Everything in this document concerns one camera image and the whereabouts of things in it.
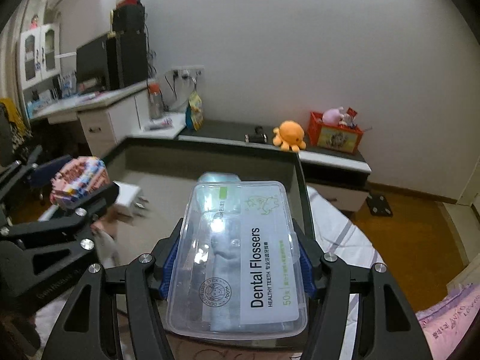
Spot black office chair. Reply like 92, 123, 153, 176
0, 97, 35, 168

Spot black computer tower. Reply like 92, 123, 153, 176
106, 32, 148, 90

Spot yellow snack bag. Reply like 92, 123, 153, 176
185, 90, 203, 131

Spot white glass door cabinet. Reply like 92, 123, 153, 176
19, 24, 60, 90

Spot white wall power strip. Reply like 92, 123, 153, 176
171, 65, 205, 80

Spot low black white cabinet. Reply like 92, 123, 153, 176
177, 119, 373, 212

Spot small doll figurine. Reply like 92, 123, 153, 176
29, 14, 39, 29

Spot orange cap water bottle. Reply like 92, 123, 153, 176
148, 82, 164, 119

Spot orange octopus plush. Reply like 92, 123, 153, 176
272, 120, 307, 153

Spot black floor scale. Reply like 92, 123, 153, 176
366, 193, 393, 217

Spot pink pig doll figure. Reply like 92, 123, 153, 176
90, 213, 118, 268

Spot white desk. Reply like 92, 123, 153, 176
30, 80, 149, 157

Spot pink bed quilt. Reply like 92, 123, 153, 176
416, 283, 479, 359

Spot white nightstand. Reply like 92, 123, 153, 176
128, 112, 185, 140

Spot pink plush toy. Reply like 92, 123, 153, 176
321, 106, 344, 126

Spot black computer monitor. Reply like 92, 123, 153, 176
76, 34, 108, 94

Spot red toy box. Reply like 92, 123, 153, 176
307, 111, 364, 154

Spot pink black storage box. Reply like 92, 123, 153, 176
37, 136, 316, 350

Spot clear dental flossers box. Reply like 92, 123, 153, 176
166, 172, 308, 341

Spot black speaker box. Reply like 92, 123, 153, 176
112, 4, 145, 33

